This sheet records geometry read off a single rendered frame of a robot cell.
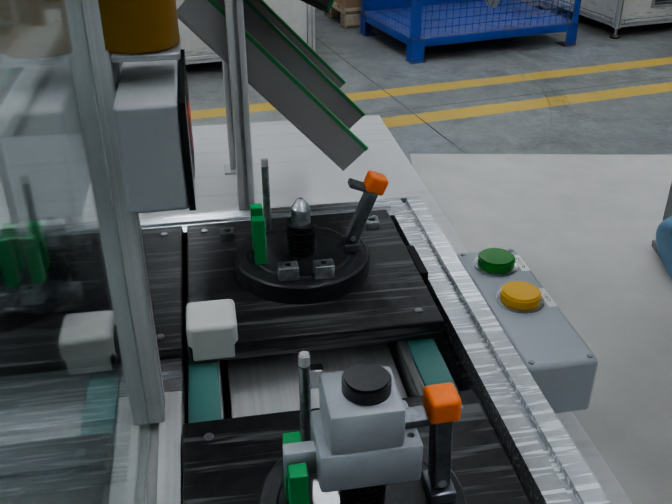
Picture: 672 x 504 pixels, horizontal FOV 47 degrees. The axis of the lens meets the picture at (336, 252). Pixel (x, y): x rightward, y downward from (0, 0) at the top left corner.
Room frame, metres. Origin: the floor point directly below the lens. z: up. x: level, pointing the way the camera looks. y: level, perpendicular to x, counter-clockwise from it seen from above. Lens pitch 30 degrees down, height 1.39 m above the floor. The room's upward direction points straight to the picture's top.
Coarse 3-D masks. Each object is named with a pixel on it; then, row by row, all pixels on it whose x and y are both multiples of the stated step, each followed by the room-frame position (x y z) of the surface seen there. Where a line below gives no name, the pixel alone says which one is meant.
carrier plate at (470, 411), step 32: (256, 416) 0.47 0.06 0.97; (288, 416) 0.47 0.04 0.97; (480, 416) 0.47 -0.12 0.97; (192, 448) 0.43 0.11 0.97; (224, 448) 0.43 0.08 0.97; (256, 448) 0.43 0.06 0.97; (480, 448) 0.43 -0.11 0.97; (192, 480) 0.40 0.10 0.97; (224, 480) 0.40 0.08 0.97; (256, 480) 0.40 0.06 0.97; (480, 480) 0.40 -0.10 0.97; (512, 480) 0.40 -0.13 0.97
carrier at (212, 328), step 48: (192, 240) 0.76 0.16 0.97; (240, 240) 0.76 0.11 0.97; (288, 240) 0.69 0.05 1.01; (336, 240) 0.72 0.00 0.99; (384, 240) 0.76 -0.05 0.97; (192, 288) 0.66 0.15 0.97; (240, 288) 0.66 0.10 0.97; (288, 288) 0.63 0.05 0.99; (336, 288) 0.64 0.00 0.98; (384, 288) 0.66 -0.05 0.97; (192, 336) 0.56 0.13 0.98; (240, 336) 0.57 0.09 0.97; (288, 336) 0.58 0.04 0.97; (336, 336) 0.58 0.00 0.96; (384, 336) 0.59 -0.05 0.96; (432, 336) 0.60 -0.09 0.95
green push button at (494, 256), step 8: (488, 248) 0.73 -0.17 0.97; (496, 248) 0.73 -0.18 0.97; (480, 256) 0.72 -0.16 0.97; (488, 256) 0.72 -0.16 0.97; (496, 256) 0.72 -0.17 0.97; (504, 256) 0.72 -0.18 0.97; (512, 256) 0.72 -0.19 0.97; (480, 264) 0.71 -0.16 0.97; (488, 264) 0.70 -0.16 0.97; (496, 264) 0.70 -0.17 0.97; (504, 264) 0.70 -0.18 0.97; (512, 264) 0.70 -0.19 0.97; (496, 272) 0.70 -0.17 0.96; (504, 272) 0.70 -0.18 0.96
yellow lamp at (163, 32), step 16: (112, 0) 0.47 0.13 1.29; (128, 0) 0.46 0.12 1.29; (144, 0) 0.47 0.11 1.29; (160, 0) 0.47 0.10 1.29; (112, 16) 0.47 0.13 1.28; (128, 16) 0.46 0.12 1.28; (144, 16) 0.47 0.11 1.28; (160, 16) 0.47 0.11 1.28; (176, 16) 0.49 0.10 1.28; (112, 32) 0.47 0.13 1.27; (128, 32) 0.46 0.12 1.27; (144, 32) 0.47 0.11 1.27; (160, 32) 0.47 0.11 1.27; (176, 32) 0.49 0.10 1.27; (112, 48) 0.47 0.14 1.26; (128, 48) 0.46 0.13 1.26; (144, 48) 0.47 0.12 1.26; (160, 48) 0.47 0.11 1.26
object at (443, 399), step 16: (448, 384) 0.38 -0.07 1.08; (432, 400) 0.36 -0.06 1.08; (448, 400) 0.36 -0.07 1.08; (416, 416) 0.36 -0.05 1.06; (432, 416) 0.36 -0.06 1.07; (448, 416) 0.36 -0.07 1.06; (432, 432) 0.37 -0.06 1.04; (448, 432) 0.36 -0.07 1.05; (432, 448) 0.37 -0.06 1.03; (448, 448) 0.36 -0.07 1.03; (432, 464) 0.37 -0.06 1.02; (448, 464) 0.36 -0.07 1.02; (432, 480) 0.37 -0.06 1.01; (448, 480) 0.36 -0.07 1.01
